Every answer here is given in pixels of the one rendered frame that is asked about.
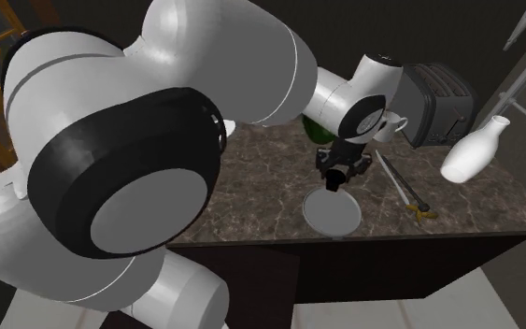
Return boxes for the green round vessel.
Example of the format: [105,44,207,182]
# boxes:
[301,114,337,145]

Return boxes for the white thin stick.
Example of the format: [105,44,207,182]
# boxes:
[375,150,411,207]

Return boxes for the white mug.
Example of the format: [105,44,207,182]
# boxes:
[373,110,410,144]

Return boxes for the grey round plate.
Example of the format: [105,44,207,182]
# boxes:
[302,186,363,238]

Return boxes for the black tool with yellow end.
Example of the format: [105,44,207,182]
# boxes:
[380,153,439,224]

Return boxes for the dark grey toaster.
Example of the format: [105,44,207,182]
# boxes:
[391,62,479,150]

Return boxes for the white vase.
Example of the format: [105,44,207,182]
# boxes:
[439,114,511,185]

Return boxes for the grey metal frame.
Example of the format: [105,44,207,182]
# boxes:
[475,1,526,132]

